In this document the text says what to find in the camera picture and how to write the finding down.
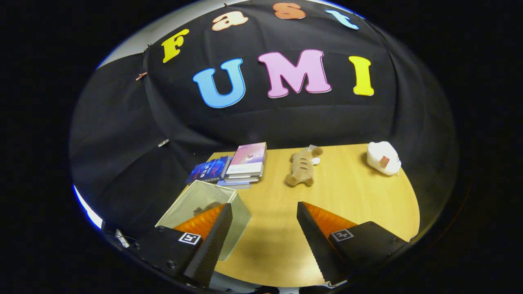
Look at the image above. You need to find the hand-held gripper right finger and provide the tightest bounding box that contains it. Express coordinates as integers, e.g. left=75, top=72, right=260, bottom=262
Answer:
left=296, top=201, right=409, bottom=285

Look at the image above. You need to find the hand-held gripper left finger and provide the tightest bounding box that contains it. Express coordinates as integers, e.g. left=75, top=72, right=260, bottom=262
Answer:
left=131, top=203, right=233, bottom=288

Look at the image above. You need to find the brown slipper shoe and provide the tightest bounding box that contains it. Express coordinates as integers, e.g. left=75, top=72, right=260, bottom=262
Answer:
left=193, top=201, right=223, bottom=216

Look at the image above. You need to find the pale green fabric storage box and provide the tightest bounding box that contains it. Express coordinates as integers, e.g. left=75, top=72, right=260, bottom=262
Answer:
left=155, top=180, right=252, bottom=262

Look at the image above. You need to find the pale blue book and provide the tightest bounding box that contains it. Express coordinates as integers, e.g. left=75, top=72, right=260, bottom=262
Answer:
left=217, top=180, right=252, bottom=189

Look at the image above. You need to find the grey book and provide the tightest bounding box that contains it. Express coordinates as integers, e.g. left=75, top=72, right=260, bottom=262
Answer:
left=224, top=174, right=262, bottom=183

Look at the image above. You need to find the tan plush toy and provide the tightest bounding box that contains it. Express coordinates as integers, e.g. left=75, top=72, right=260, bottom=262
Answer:
left=285, top=146, right=323, bottom=187

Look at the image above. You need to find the pink book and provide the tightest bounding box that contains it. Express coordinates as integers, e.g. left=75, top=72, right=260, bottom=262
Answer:
left=225, top=142, right=267, bottom=176

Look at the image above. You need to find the white plush toy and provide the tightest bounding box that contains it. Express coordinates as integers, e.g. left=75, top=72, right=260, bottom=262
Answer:
left=367, top=141, right=402, bottom=176

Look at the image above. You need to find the lit monitor screen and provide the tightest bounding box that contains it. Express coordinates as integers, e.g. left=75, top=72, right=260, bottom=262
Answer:
left=73, top=185, right=103, bottom=230

